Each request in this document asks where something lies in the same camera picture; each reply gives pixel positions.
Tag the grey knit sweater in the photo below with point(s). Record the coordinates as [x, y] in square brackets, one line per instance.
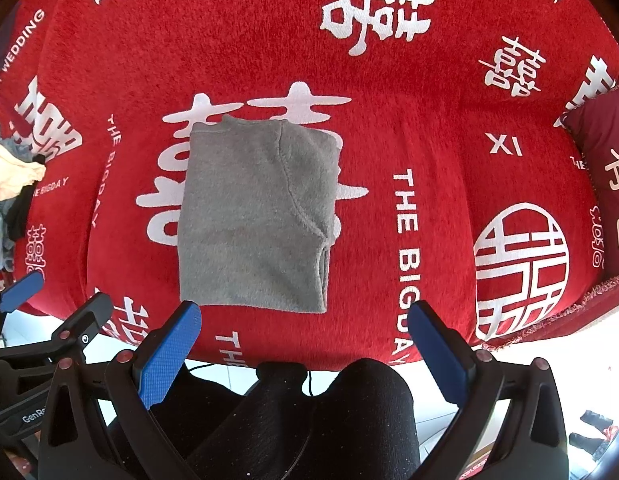
[249, 220]

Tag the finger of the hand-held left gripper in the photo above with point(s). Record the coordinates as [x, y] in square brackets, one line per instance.
[94, 310]
[22, 290]

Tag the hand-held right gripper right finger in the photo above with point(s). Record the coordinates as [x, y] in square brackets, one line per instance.
[439, 360]

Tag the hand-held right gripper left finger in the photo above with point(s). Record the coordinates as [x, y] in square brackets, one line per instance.
[169, 357]

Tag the peach garment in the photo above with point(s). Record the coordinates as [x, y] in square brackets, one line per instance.
[14, 170]

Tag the red printed blanket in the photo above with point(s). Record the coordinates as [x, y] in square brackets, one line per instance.
[289, 35]

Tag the black garment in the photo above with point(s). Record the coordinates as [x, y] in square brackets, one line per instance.
[19, 215]

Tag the dark red pillow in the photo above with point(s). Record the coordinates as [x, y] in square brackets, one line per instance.
[604, 160]

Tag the person's black trousers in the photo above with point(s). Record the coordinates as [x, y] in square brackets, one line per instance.
[359, 420]

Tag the purple cloth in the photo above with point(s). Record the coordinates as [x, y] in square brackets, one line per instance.
[2, 45]

